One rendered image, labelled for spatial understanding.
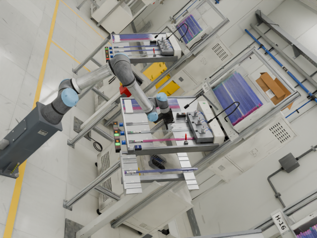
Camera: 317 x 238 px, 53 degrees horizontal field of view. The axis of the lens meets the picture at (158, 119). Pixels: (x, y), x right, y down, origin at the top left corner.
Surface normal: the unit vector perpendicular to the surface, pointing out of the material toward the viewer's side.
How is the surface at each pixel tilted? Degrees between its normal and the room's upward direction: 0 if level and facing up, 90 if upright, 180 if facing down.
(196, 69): 90
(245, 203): 89
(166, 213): 90
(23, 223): 0
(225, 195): 90
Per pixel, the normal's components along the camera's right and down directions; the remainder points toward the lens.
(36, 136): 0.33, 0.71
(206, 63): 0.18, 0.60
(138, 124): 0.08, -0.80
